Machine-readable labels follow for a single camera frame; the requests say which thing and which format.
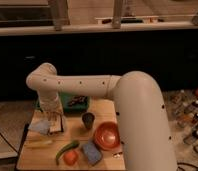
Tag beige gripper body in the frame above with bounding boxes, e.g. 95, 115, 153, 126
42, 104, 63, 121

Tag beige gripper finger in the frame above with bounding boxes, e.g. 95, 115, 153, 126
49, 120, 60, 134

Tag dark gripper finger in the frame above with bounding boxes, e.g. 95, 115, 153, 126
61, 116, 66, 133

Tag white paper cup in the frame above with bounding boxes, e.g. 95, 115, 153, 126
61, 116, 67, 132

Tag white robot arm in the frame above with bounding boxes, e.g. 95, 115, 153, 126
26, 63, 177, 171

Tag small metal cup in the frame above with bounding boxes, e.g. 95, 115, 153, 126
82, 112, 95, 129

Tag green plastic tray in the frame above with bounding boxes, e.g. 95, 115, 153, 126
36, 93, 89, 113

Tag brown grape bunch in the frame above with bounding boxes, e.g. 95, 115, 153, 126
68, 96, 87, 106

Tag green chili pepper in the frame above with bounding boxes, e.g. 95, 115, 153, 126
55, 140, 80, 164

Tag orange tomato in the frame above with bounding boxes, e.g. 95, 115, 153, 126
63, 150, 78, 166

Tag blue sponge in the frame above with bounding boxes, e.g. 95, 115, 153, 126
82, 141, 102, 165

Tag orange bowl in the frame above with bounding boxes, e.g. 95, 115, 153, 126
93, 121, 120, 151

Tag metal spoon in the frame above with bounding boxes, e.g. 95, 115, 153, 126
112, 152, 123, 158

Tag wooden ladder rack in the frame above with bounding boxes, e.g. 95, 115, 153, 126
0, 0, 198, 36

